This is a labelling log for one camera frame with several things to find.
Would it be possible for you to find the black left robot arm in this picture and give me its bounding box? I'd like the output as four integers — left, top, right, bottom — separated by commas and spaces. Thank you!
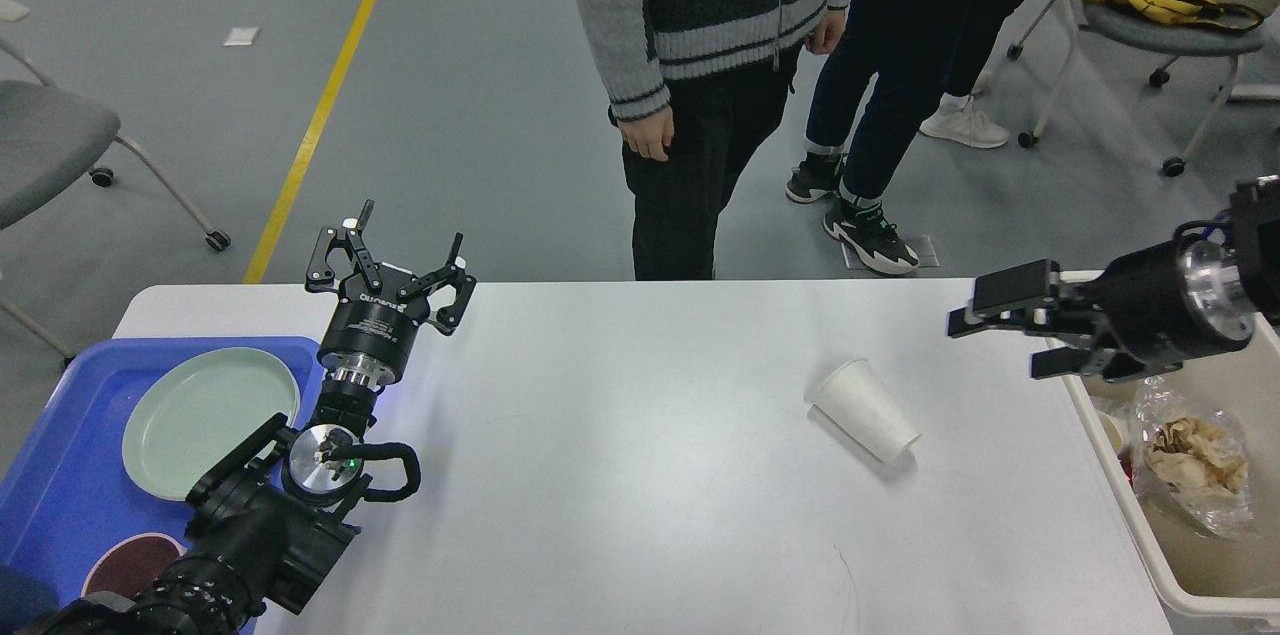
3, 206, 476, 634

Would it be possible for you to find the blue plastic tray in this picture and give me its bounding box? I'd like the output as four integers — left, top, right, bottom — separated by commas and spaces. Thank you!
1, 335, 325, 607

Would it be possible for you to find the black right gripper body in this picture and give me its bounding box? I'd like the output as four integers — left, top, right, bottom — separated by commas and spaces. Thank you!
1085, 239, 1254, 383

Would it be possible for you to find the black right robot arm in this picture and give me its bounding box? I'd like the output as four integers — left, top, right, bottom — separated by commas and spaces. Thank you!
946, 175, 1279, 383

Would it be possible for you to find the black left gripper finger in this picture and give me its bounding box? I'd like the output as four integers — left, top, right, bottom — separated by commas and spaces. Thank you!
399, 234, 477, 335
305, 198, 384, 296

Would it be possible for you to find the beige plastic bin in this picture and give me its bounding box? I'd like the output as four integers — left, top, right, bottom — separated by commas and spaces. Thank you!
1059, 315, 1279, 632

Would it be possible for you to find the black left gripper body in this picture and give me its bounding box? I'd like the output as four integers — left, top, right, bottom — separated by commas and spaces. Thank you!
317, 292, 433, 387

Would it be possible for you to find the crumpled brown paper on foil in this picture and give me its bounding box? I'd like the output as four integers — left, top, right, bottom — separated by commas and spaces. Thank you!
1143, 416, 1249, 498

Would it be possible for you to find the person in dark jeans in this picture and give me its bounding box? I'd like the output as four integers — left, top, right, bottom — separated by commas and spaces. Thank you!
786, 0, 973, 277

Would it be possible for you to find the green plate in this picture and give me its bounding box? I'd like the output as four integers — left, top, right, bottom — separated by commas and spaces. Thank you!
122, 347, 301, 502

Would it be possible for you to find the grey chair left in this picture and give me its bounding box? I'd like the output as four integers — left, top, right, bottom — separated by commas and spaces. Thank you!
0, 35, 230, 361

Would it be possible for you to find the person in black trousers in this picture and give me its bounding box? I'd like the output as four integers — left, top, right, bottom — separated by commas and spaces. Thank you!
575, 0, 850, 280

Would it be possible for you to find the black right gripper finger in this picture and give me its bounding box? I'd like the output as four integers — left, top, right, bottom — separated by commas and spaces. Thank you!
1030, 342, 1137, 382
947, 260, 1101, 341

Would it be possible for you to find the person with white sneakers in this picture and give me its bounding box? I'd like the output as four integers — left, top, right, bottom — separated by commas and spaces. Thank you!
919, 0, 1024, 149

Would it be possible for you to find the aluminium foil sheet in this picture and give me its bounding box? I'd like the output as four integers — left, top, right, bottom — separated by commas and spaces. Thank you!
1129, 376, 1258, 542

